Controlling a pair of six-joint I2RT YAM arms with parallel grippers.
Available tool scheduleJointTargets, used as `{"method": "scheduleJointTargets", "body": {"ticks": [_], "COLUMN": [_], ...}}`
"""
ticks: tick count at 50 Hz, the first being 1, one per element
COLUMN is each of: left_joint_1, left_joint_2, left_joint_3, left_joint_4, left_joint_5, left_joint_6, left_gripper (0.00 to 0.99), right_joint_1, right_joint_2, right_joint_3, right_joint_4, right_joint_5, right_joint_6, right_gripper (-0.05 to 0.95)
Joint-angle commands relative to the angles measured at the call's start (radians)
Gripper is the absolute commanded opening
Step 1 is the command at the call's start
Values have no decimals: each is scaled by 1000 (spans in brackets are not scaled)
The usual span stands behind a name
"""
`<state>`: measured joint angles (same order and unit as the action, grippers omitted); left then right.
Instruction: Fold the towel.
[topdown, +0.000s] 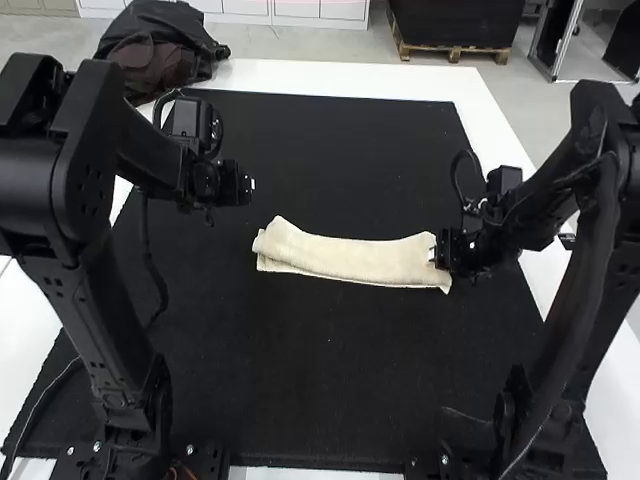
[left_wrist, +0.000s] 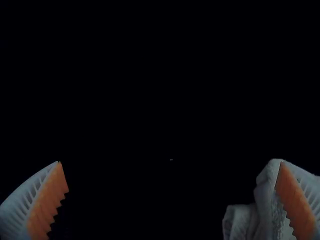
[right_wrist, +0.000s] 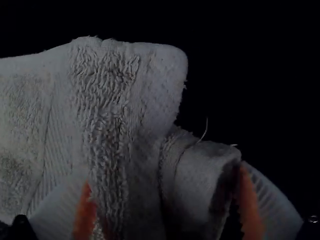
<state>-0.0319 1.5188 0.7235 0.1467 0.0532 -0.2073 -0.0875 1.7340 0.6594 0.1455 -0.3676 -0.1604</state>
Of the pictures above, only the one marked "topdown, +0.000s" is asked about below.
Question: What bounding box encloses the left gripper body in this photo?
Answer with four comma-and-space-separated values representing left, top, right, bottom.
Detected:
189, 158, 257, 207

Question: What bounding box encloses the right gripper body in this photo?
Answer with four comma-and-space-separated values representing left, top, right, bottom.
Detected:
433, 227, 484, 274

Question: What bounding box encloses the pale towel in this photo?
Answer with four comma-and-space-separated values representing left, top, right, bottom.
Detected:
251, 214, 454, 297

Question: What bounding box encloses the black jacket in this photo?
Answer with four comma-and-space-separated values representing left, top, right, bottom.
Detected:
93, 0, 232, 107

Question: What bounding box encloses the black mat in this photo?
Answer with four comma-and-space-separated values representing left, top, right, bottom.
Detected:
0, 88, 609, 474

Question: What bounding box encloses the white cupboard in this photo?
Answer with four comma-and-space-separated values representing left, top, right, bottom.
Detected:
74, 0, 374, 24

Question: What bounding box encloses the wooden pallet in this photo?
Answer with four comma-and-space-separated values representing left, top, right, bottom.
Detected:
387, 9, 512, 65

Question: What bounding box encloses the grey locker bank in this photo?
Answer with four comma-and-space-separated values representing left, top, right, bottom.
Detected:
0, 0, 79, 14

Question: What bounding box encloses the black panel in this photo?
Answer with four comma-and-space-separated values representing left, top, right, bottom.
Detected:
602, 4, 640, 82

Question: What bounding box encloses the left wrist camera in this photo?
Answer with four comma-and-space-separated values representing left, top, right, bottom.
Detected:
162, 98, 225, 154

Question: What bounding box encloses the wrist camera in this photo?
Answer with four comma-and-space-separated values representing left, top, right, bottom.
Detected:
162, 98, 225, 154
485, 166, 524, 199

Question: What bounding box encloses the black cable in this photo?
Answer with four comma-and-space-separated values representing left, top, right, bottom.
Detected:
450, 149, 494, 212
151, 91, 177, 132

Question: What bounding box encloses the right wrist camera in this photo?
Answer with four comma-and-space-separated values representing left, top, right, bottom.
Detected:
485, 166, 524, 199

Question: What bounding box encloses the metal frame trolley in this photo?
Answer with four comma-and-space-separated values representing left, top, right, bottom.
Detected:
527, 0, 586, 84

